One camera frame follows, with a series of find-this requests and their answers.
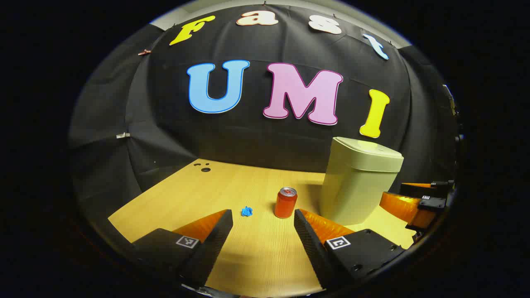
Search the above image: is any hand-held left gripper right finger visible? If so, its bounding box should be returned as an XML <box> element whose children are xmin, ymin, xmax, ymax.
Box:
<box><xmin>294</xmin><ymin>209</ymin><xmax>406</xmax><ymax>290</ymax></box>

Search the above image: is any wooden desktop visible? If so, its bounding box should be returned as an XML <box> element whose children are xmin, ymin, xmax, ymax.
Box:
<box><xmin>108</xmin><ymin>159</ymin><xmax>417</xmax><ymax>298</ymax></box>

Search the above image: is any red pop can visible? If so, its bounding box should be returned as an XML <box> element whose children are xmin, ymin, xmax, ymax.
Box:
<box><xmin>274</xmin><ymin>187</ymin><xmax>298</xmax><ymax>219</ymax></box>

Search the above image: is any black backdrop cloth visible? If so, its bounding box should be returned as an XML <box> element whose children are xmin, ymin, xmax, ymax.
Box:
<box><xmin>68</xmin><ymin>4</ymin><xmax>460</xmax><ymax>232</ymax></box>

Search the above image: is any pale green desktop garbage bin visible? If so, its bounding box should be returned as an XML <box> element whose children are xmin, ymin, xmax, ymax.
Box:
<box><xmin>319</xmin><ymin>137</ymin><xmax>404</xmax><ymax>226</ymax></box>

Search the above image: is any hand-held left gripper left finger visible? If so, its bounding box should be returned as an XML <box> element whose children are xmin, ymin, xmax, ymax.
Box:
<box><xmin>130</xmin><ymin>209</ymin><xmax>234</xmax><ymax>288</ymax></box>

